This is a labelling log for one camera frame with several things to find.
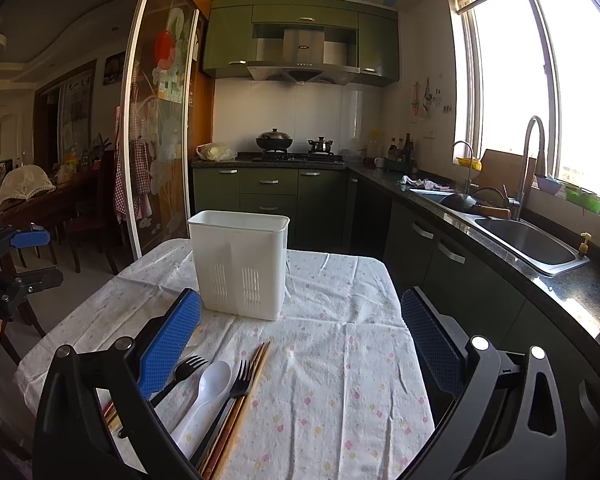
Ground green lower cabinets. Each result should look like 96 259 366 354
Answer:
188 160 600 422

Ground steel pot on stove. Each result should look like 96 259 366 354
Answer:
308 136 334 155

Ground black plastic fork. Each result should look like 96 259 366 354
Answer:
150 354 209 408
190 359 254 471

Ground green upper cabinets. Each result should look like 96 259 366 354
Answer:
202 0 400 87

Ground white plastic utensil basket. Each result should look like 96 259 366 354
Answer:
187 210 290 322

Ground white plastic spoon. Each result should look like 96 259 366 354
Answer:
171 361 233 458

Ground wooden cutting board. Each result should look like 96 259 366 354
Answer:
475 148 536 203

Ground crumpled dish cloth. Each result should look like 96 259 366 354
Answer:
399 174 449 192

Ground condiment bottles group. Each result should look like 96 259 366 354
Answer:
385 132 415 174

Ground chrome kitchen faucet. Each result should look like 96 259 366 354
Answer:
514 115 548 221

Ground dark brown wooden chopstick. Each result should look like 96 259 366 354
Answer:
201 341 271 479

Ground sliding glass door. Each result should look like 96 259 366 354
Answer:
119 0 200 259

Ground stainless steel sink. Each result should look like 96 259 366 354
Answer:
470 217 590 276

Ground steel range hood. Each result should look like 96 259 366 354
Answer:
246 27 360 86

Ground tan wooden chopstick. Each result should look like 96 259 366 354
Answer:
204 340 271 479

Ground white floral tablecloth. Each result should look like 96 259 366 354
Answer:
15 238 434 479

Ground black wok with lid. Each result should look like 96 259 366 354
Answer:
256 128 292 152

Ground black pan wooden handle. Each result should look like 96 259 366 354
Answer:
441 188 512 220

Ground green cabinets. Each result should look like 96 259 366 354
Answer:
202 0 400 87
188 160 600 422

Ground white plastic bag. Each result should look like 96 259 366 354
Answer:
196 143 237 162

